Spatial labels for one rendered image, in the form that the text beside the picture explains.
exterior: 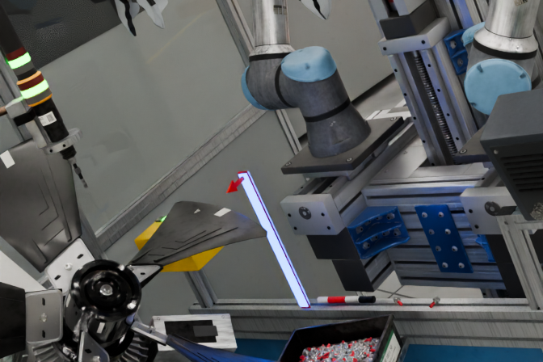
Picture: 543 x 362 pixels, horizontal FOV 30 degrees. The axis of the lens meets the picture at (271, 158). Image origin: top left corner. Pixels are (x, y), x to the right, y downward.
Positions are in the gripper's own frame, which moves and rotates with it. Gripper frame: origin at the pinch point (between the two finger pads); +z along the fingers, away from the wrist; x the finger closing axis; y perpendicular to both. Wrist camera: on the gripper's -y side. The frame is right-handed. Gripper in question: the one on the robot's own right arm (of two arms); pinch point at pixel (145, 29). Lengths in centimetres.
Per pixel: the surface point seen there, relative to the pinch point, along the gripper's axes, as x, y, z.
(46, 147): -25, -54, 2
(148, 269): -27, -49, 30
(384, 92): 178, 312, 148
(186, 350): -38, -57, 40
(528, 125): -90, -20, 25
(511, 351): -69, -15, 72
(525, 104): -88, -15, 23
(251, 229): -35, -29, 35
